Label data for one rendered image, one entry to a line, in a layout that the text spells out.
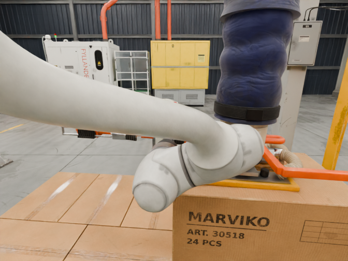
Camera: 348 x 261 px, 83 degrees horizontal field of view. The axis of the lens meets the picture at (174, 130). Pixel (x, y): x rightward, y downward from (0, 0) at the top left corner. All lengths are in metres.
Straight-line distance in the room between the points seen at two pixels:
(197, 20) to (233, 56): 10.86
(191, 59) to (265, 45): 7.36
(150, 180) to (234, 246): 0.47
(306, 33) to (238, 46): 1.17
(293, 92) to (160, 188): 1.59
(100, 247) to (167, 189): 0.91
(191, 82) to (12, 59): 7.84
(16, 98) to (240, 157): 0.34
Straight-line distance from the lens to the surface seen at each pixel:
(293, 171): 0.59
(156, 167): 0.42
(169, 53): 7.98
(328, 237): 0.85
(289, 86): 1.84
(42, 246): 1.41
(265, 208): 0.71
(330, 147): 1.45
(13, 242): 1.51
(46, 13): 13.19
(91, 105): 0.23
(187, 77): 7.97
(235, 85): 0.67
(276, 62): 0.70
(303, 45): 1.81
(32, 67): 0.22
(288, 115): 1.88
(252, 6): 0.67
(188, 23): 11.46
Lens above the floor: 1.44
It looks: 17 degrees down
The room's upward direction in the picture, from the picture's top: straight up
